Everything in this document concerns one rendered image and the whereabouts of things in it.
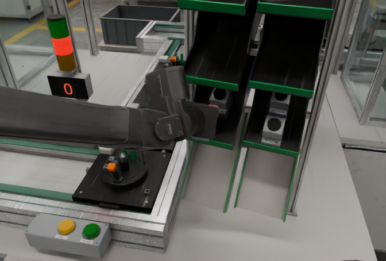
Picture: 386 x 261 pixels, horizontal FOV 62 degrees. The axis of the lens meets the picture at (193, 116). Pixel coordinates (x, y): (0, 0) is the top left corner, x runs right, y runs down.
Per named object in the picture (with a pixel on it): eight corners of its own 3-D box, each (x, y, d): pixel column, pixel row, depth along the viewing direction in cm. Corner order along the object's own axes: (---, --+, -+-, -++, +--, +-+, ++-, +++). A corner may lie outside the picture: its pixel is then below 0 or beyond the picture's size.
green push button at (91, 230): (96, 241, 83) (94, 237, 82) (81, 239, 84) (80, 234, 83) (102, 228, 87) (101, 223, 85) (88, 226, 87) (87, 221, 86)
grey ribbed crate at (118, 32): (171, 49, 276) (170, 22, 263) (102, 43, 285) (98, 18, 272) (181, 31, 310) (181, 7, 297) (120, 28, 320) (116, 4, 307)
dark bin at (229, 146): (232, 150, 77) (231, 135, 71) (182, 138, 81) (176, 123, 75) (258, 62, 90) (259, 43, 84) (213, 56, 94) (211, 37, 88)
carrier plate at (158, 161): (151, 212, 91) (151, 208, 90) (72, 201, 95) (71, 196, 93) (171, 157, 111) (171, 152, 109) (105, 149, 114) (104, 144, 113)
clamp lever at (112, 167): (120, 181, 95) (113, 169, 89) (114, 180, 95) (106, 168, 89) (123, 170, 97) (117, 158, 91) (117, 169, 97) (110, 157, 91)
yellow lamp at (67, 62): (71, 72, 95) (68, 56, 93) (56, 70, 96) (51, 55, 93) (79, 64, 99) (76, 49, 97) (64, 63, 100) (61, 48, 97)
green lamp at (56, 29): (64, 39, 90) (60, 22, 87) (47, 38, 90) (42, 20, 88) (72, 33, 94) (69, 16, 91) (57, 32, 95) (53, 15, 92)
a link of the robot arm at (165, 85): (124, 147, 53) (158, 142, 48) (109, 79, 53) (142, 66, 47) (174, 133, 62) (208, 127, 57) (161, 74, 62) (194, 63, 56)
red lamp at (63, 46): (68, 56, 92) (64, 39, 90) (51, 54, 93) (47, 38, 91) (76, 49, 97) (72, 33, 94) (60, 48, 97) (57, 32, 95)
